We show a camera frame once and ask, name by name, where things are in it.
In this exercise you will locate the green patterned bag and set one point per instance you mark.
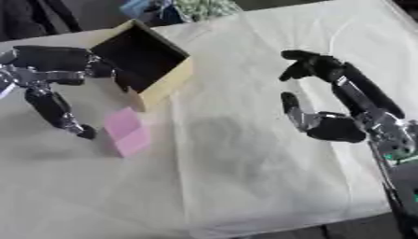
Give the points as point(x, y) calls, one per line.
point(179, 9)

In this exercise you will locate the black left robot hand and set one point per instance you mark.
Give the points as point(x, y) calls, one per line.
point(51, 60)

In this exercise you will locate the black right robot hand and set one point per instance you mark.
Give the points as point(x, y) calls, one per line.
point(337, 124)

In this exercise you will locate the person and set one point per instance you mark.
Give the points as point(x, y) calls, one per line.
point(32, 15)

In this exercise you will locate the pink block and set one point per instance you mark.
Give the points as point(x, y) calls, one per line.
point(127, 131)

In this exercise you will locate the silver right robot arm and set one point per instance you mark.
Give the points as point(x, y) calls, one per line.
point(396, 161)

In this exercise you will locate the tan cardboard box black inside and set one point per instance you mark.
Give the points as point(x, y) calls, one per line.
point(142, 62)

